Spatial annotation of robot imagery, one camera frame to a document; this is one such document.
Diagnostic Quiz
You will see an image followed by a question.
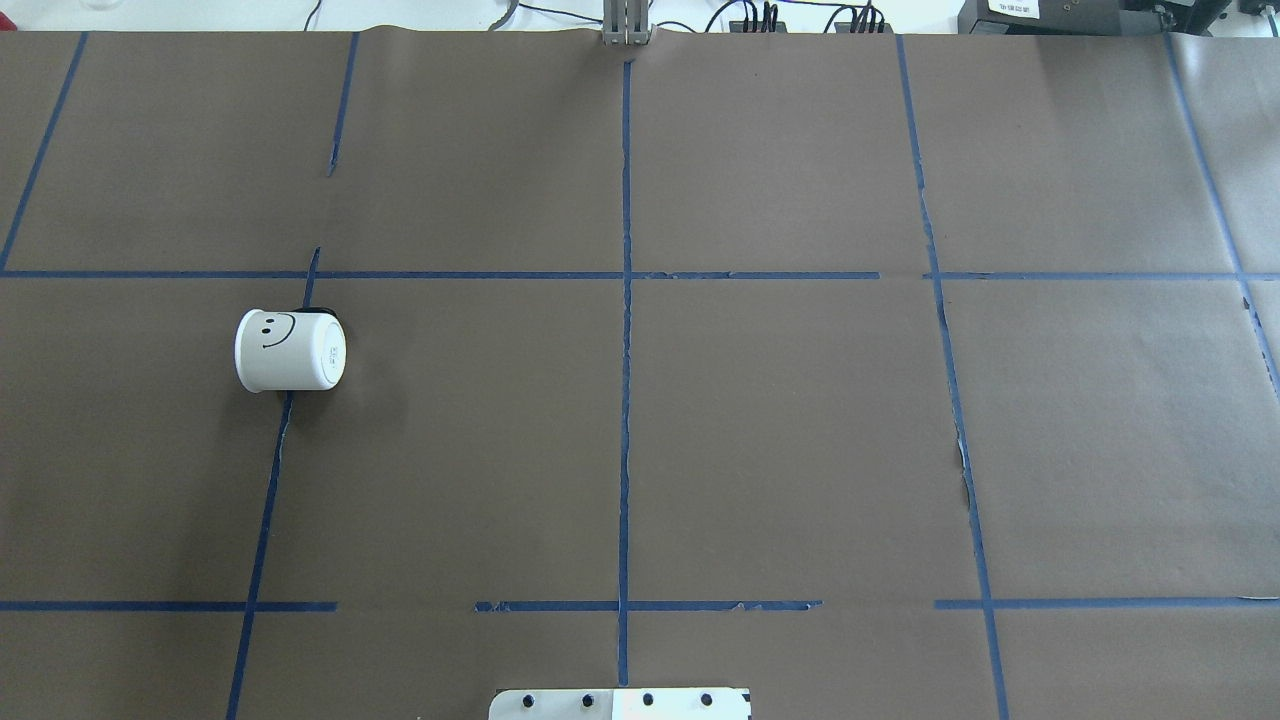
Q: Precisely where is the grey aluminium frame post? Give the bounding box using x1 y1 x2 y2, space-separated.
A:
602 0 653 47

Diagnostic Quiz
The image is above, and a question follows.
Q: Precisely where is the white smiley face mug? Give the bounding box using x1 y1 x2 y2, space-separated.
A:
233 307 347 393

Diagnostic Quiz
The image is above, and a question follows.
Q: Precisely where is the brown paper table cover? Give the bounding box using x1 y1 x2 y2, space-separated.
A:
3 28 1277 719

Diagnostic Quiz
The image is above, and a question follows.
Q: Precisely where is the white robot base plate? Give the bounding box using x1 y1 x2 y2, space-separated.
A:
488 687 753 719

